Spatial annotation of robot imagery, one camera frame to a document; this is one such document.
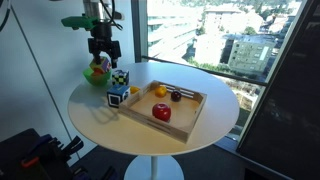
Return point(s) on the green plastic bowl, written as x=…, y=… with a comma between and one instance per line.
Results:
x=96, y=79

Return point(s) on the dark plum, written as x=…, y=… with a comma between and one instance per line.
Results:
x=176, y=95

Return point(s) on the colourful fabric cube in bowl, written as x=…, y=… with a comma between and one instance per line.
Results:
x=101, y=68

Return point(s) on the wooden tray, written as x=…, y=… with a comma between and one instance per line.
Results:
x=184, y=114

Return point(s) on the checkered fabric cube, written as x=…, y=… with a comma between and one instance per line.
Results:
x=120, y=77

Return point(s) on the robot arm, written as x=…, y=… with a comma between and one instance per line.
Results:
x=103, y=14

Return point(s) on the red apple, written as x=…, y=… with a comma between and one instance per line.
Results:
x=162, y=111

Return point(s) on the white round table pedestal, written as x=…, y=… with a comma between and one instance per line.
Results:
x=154, y=168

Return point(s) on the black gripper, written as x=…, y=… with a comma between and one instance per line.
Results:
x=100, y=41

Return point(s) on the blue fabric number cube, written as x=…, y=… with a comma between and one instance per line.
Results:
x=117, y=94

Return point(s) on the orange fruit in tray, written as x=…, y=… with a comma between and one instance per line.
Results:
x=161, y=91

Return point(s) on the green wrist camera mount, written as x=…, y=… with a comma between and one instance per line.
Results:
x=76, y=22

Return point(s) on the black clamp tool rack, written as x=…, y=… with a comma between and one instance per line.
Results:
x=29, y=156

